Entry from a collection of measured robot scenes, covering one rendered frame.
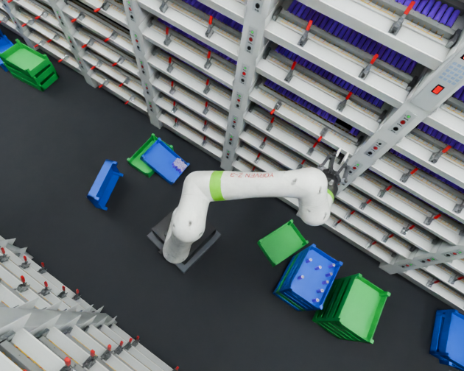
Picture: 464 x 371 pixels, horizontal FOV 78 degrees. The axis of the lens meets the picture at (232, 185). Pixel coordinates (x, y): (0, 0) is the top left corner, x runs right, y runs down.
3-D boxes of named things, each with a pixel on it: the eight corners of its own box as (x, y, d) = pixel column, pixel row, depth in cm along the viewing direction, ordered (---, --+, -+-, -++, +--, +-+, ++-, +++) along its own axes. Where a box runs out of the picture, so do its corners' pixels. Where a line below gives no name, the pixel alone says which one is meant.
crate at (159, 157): (187, 166, 226) (190, 163, 219) (171, 185, 217) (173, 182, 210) (157, 140, 220) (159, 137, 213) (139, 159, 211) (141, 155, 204)
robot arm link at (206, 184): (188, 207, 117) (173, 193, 107) (195, 181, 123) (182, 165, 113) (229, 208, 110) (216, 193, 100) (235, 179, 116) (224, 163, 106)
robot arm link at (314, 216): (296, 228, 107) (325, 235, 101) (292, 204, 100) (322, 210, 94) (309, 203, 115) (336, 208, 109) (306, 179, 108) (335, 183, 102)
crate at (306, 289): (316, 310, 161) (322, 310, 154) (286, 288, 164) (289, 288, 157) (337, 265, 173) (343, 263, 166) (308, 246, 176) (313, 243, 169)
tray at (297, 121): (350, 157, 144) (356, 152, 134) (248, 99, 152) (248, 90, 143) (370, 125, 146) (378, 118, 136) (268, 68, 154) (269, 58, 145)
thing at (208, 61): (233, 90, 154) (232, 76, 140) (144, 38, 162) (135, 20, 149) (254, 60, 155) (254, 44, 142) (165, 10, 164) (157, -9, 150)
